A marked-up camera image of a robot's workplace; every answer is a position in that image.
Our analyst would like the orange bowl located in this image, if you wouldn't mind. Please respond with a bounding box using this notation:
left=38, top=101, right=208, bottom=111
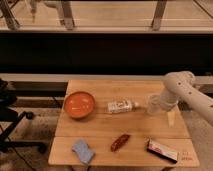
left=64, top=91, right=95, bottom=119

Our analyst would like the blue sponge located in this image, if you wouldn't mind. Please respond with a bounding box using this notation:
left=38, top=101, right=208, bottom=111
left=72, top=139, right=95, bottom=164

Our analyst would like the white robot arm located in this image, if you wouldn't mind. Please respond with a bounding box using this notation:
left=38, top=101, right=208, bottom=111
left=147, top=71, right=213, bottom=126

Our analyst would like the wooden table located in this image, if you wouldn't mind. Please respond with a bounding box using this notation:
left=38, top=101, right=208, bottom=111
left=49, top=80, right=199, bottom=167

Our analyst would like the black office chair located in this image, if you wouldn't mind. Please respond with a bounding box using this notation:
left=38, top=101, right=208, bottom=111
left=0, top=78, right=47, bottom=153

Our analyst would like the red-brown snack packet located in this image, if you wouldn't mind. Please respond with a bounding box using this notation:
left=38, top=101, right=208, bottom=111
left=110, top=134, right=130, bottom=152

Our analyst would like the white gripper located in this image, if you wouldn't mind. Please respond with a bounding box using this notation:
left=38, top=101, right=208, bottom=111
left=147, top=94, right=163, bottom=116

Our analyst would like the clear plastic bottle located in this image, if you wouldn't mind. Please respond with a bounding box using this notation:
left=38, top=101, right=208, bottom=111
left=107, top=100, right=139, bottom=114

